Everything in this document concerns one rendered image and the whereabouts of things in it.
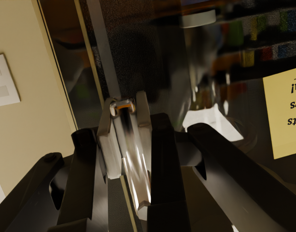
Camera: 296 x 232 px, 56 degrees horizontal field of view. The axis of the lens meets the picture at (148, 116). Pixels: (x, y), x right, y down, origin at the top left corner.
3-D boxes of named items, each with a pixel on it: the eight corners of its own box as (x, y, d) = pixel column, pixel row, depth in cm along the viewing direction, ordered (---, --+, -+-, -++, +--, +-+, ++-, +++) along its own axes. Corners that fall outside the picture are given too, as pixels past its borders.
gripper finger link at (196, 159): (154, 149, 14) (214, 138, 14) (149, 114, 19) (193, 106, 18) (159, 175, 14) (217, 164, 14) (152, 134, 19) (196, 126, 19)
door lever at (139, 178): (105, 84, 21) (139, 78, 21) (131, 187, 25) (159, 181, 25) (98, 107, 16) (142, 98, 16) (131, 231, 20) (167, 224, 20)
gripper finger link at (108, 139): (121, 178, 16) (108, 181, 16) (122, 130, 23) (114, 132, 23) (109, 131, 15) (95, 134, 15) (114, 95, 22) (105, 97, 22)
